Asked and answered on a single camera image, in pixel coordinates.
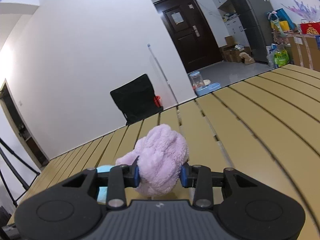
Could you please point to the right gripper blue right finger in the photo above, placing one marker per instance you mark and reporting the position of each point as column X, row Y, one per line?
column 184, row 175

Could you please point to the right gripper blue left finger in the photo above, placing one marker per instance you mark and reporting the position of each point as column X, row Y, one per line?
column 135, row 173

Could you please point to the pale pink cloth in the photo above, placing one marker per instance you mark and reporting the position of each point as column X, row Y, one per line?
column 159, row 155

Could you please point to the light blue ball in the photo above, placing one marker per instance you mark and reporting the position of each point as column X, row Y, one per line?
column 102, row 194

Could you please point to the black folding chair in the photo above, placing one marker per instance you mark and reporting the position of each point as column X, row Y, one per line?
column 137, row 100

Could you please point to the folding camping table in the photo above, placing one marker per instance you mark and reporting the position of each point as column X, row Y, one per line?
column 266, row 127

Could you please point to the white mop stick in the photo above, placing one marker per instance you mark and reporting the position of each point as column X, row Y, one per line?
column 162, row 72

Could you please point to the dark wooden door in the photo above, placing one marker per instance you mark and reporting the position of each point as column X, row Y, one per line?
column 190, row 33

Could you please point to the cardboard box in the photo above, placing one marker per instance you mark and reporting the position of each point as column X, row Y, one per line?
column 305, row 50

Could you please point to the blue shopping bag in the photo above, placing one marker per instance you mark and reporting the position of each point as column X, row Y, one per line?
column 283, row 16

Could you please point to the grey refrigerator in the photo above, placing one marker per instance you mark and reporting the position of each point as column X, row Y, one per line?
column 253, row 17

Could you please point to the red gift bag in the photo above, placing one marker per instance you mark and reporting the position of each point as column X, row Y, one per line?
column 312, row 28

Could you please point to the black camera tripod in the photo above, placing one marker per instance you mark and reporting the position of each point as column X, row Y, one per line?
column 24, row 184

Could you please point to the white wall cabinet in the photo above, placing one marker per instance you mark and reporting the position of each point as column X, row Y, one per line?
column 230, row 17

